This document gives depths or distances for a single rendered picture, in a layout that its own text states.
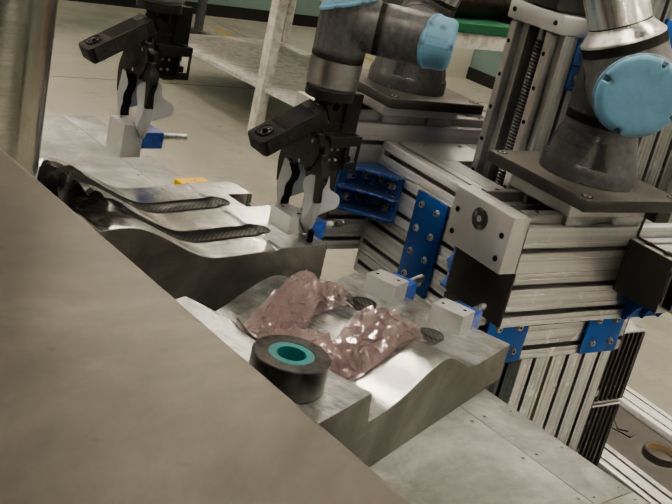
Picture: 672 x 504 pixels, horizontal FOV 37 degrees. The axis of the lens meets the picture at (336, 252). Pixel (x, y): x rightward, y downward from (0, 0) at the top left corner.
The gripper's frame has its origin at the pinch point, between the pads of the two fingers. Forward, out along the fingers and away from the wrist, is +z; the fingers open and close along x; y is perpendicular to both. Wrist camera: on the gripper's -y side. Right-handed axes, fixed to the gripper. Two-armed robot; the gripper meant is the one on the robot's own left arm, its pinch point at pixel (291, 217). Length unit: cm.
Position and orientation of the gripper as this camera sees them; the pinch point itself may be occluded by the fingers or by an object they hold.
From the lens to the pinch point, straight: 151.3
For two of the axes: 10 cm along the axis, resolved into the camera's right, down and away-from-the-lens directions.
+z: -2.1, 9.1, 3.5
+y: 7.6, -0.7, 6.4
